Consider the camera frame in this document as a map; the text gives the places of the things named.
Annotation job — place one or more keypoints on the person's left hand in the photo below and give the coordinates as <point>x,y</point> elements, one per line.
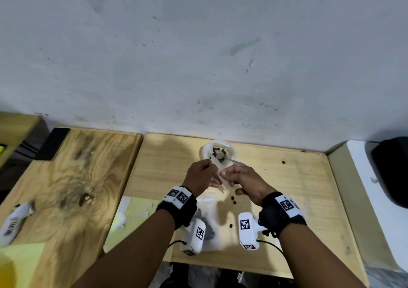
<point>199,178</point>

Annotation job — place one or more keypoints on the person's right hand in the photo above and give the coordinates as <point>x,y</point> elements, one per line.
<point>251,184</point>

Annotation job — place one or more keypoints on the metal spoon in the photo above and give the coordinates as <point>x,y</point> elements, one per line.
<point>236,161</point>

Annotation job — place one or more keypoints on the person's left forearm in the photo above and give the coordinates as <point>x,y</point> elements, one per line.
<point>127,252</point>

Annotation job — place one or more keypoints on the person's right forearm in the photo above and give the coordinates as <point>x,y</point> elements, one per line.
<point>315,259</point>

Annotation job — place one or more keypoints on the person's legs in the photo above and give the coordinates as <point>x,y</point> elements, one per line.
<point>220,278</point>

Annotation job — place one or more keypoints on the black left wristband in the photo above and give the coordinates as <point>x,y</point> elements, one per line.
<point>178,206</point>

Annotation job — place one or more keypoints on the black wristband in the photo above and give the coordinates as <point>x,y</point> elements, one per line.
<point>178,206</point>
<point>277,214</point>

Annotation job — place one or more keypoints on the black right wristband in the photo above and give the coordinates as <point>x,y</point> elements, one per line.
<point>277,214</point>

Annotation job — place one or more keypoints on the yellow label backing sheet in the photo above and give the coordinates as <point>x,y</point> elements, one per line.
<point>137,233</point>

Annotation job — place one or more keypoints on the white cabinet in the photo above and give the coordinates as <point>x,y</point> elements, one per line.
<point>353,201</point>

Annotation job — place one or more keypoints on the small grey scrap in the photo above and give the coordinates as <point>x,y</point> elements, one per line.
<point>374,180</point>

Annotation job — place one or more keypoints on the black bag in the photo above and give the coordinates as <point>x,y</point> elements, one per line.
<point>393,170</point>

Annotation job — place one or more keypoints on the black flat phone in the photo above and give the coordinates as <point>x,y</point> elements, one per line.
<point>52,144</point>

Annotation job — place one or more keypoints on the dark grey furniture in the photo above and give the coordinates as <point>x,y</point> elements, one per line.
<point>28,150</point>

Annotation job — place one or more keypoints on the yellow paper sheet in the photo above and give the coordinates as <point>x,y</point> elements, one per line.
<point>19,265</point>

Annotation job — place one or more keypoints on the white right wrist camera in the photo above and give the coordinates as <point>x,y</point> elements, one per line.
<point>248,232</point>

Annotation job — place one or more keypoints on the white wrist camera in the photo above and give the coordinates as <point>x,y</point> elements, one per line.
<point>194,236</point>
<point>248,232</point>

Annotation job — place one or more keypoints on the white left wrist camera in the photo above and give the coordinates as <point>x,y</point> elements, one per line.
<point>194,236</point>

